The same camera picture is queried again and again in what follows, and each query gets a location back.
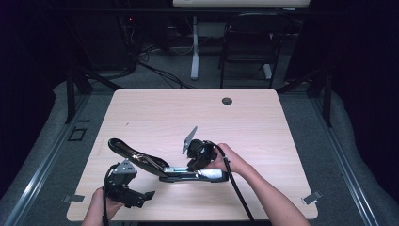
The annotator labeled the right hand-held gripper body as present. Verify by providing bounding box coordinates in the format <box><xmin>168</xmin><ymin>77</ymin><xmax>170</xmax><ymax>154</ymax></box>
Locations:
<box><xmin>181</xmin><ymin>125</ymin><xmax>218</xmax><ymax>164</ymax></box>

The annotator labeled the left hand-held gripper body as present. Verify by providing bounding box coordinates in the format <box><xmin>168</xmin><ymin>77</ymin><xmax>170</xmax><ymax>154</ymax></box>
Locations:
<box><xmin>103</xmin><ymin>158</ymin><xmax>138</xmax><ymax>202</ymax></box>

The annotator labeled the black stapler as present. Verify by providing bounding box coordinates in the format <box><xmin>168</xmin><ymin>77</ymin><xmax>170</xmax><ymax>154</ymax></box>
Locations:
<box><xmin>107</xmin><ymin>137</ymin><xmax>230</xmax><ymax>184</ymax></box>

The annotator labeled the person's right hand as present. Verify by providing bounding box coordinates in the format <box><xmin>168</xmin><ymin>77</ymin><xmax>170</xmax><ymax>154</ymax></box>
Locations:
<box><xmin>206</xmin><ymin>143</ymin><xmax>252</xmax><ymax>175</ymax></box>

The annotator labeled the person's left hand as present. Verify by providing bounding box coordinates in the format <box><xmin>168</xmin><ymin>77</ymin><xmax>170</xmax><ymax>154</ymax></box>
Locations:
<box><xmin>90</xmin><ymin>187</ymin><xmax>125</xmax><ymax>220</ymax></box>

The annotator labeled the grey tape tab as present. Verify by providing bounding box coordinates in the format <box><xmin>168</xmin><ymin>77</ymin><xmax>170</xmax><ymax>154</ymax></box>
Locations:
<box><xmin>63</xmin><ymin>194</ymin><xmax>86</xmax><ymax>203</ymax></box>
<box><xmin>301</xmin><ymin>189</ymin><xmax>324</xmax><ymax>205</ymax></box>

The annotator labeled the black metal stand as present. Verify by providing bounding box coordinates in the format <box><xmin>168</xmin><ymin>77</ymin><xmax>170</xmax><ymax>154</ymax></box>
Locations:
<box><xmin>276</xmin><ymin>69</ymin><xmax>333</xmax><ymax>128</ymax></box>
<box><xmin>65</xmin><ymin>67</ymin><xmax>123</xmax><ymax>125</ymax></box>

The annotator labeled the white standing desk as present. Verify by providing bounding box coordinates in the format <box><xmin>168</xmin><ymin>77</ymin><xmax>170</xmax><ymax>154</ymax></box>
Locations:
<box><xmin>172</xmin><ymin>0</ymin><xmax>311</xmax><ymax>81</ymax></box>

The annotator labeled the black chair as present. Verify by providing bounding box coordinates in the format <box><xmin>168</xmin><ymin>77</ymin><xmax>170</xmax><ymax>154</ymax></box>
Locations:
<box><xmin>218</xmin><ymin>12</ymin><xmax>291</xmax><ymax>89</ymax></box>

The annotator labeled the dark equipment with red light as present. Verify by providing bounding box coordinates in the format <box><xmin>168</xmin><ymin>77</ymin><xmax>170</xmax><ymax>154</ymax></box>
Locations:
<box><xmin>90</xmin><ymin>13</ymin><xmax>139</xmax><ymax>72</ymax></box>

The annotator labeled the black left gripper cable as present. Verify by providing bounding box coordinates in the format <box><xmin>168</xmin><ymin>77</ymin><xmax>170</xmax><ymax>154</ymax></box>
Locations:
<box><xmin>102</xmin><ymin>162</ymin><xmax>121</xmax><ymax>226</ymax></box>

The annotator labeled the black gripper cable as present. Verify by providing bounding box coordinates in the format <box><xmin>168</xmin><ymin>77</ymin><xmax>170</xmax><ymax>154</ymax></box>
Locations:
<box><xmin>102</xmin><ymin>162</ymin><xmax>121</xmax><ymax>226</ymax></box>
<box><xmin>210</xmin><ymin>140</ymin><xmax>256</xmax><ymax>224</ymax></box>

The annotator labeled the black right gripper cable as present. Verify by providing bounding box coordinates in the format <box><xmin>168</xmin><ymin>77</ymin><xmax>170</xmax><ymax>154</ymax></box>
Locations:
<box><xmin>210</xmin><ymin>140</ymin><xmax>256</xmax><ymax>224</ymax></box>

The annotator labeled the aluminium floor rail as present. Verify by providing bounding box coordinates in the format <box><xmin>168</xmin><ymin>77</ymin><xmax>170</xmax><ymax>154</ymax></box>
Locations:
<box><xmin>3</xmin><ymin>93</ymin><xmax>92</xmax><ymax>226</ymax></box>
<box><xmin>310</xmin><ymin>93</ymin><xmax>380</xmax><ymax>226</ymax></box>

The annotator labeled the black floor cable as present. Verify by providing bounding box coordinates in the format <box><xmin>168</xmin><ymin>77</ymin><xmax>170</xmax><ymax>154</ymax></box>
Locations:
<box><xmin>137</xmin><ymin>60</ymin><xmax>196</xmax><ymax>89</ymax></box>

